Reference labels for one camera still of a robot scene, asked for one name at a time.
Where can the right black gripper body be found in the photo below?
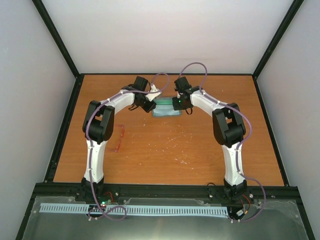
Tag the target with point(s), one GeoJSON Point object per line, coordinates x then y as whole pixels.
{"type": "Point", "coordinates": [180, 105]}

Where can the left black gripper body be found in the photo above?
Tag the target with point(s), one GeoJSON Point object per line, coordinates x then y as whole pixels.
{"type": "Point", "coordinates": [146, 107]}

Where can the grey glasses case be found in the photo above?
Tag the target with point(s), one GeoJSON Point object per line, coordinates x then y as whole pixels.
{"type": "Point", "coordinates": [164, 100]}

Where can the pink transparent sunglasses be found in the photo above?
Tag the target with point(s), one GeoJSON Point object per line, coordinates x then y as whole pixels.
{"type": "Point", "coordinates": [114, 143]}

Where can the light blue cleaning cloth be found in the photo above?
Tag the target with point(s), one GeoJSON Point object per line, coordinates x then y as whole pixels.
{"type": "Point", "coordinates": [165, 110]}

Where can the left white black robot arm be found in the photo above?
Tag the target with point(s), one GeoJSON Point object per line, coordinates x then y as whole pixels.
{"type": "Point", "coordinates": [98, 127]}

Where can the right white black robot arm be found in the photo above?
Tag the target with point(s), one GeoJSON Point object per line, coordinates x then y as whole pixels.
{"type": "Point", "coordinates": [228, 130]}

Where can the black aluminium frame rail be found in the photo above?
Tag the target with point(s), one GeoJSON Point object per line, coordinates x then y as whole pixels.
{"type": "Point", "coordinates": [209, 193]}

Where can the light blue slotted cable duct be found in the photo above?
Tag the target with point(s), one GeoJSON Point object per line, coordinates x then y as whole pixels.
{"type": "Point", "coordinates": [137, 210]}

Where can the left black frame post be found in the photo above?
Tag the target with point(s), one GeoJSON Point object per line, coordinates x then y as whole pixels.
{"type": "Point", "coordinates": [47, 20]}

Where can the black frame post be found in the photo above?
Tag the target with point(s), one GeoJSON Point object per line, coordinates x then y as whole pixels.
{"type": "Point", "coordinates": [47, 20]}
{"type": "Point", "coordinates": [281, 30]}

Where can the right black frame post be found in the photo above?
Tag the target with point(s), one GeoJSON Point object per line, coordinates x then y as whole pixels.
{"type": "Point", "coordinates": [281, 30]}

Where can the metal base plate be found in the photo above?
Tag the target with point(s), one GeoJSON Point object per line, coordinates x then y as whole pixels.
{"type": "Point", "coordinates": [274, 220]}

